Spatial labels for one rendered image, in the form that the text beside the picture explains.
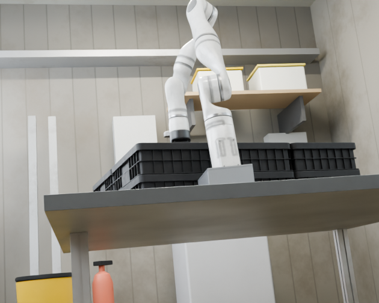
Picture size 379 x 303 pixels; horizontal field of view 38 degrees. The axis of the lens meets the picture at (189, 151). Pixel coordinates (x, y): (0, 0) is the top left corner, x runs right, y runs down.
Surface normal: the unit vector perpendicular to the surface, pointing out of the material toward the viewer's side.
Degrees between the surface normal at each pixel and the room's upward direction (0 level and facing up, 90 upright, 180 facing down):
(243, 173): 90
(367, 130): 90
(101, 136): 90
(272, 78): 90
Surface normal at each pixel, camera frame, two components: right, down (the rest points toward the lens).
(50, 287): 0.39, -0.20
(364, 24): -0.98, 0.05
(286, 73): 0.16, -0.24
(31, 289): -0.23, -0.15
